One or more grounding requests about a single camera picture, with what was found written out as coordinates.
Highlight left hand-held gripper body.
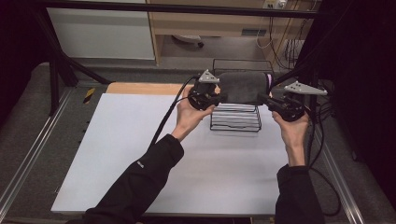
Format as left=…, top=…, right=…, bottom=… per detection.
left=187, top=69, right=221, bottom=111

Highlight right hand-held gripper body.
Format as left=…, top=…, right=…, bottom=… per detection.
left=268, top=80, right=329, bottom=123

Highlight black wire rack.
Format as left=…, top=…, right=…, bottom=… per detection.
left=209, top=58, right=276, bottom=133

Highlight dark grey cloth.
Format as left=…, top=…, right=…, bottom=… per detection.
left=217, top=71, right=274, bottom=106

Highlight person's right hand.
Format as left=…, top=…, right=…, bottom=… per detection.
left=271, top=110, right=311, bottom=149

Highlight person's left hand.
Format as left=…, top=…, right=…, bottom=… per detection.
left=170, top=85, right=217, bottom=143

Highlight white chair base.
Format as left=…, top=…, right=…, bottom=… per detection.
left=171, top=34, right=205, bottom=49

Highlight light wooden desk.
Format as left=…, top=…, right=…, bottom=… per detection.
left=145, top=0, right=321, bottom=65

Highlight white power strip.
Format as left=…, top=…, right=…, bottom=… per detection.
left=262, top=0, right=288, bottom=10

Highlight white table sheet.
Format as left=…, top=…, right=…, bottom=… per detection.
left=50, top=92, right=291, bottom=217

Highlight yellow black tape strip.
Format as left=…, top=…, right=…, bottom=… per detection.
left=82, top=87, right=96, bottom=105

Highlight white cabinet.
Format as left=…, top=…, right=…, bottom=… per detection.
left=47, top=7, right=156, bottom=61

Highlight black floor cables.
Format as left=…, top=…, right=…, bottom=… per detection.
left=307, top=77, right=336, bottom=135

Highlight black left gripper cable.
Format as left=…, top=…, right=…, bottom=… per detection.
left=148, top=75, right=200, bottom=148

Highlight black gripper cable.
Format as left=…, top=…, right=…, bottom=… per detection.
left=305, top=105, right=342, bottom=217
left=148, top=75, right=200, bottom=148

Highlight hanging cables under desk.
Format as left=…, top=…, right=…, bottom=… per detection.
left=256, top=15, right=305, bottom=71

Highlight aluminium rail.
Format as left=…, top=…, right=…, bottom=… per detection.
left=0, top=88, right=75, bottom=213
left=310, top=124, right=366, bottom=224

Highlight black horizontal frame bar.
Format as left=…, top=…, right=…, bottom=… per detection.
left=36, top=0, right=321, bottom=20

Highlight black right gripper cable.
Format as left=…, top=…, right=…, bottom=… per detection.
left=305, top=105, right=342, bottom=217

